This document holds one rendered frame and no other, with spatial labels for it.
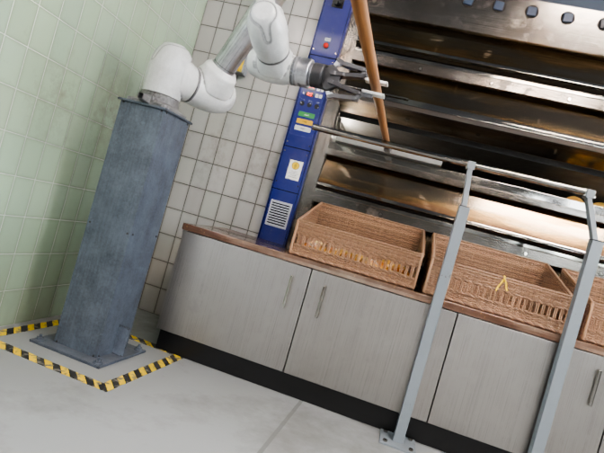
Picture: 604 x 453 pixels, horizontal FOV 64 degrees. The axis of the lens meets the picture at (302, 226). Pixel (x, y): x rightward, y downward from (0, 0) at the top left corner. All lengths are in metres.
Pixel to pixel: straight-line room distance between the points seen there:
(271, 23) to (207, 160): 1.48
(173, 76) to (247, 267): 0.83
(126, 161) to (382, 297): 1.14
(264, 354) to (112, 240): 0.77
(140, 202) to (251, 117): 1.02
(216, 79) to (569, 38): 1.73
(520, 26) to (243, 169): 1.59
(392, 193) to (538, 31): 1.07
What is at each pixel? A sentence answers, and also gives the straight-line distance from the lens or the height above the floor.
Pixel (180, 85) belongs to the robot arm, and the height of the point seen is 1.11.
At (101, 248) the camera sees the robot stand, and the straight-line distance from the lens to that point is 2.04.
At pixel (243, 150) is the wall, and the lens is 2.73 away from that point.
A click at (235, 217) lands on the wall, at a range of 2.69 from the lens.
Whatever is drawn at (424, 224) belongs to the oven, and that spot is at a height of 0.88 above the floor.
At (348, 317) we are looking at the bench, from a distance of 2.03.
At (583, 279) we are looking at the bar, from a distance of 2.05.
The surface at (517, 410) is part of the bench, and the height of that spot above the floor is 0.26.
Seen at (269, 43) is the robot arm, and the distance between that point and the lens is 1.47.
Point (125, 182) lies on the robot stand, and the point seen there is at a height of 0.68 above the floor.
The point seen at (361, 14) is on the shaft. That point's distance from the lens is 1.06.
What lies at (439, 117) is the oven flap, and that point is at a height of 1.39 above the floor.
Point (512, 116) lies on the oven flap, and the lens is 2.68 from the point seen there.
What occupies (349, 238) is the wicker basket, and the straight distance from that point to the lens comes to 2.06.
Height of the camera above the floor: 0.72
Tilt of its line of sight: level
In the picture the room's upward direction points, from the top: 16 degrees clockwise
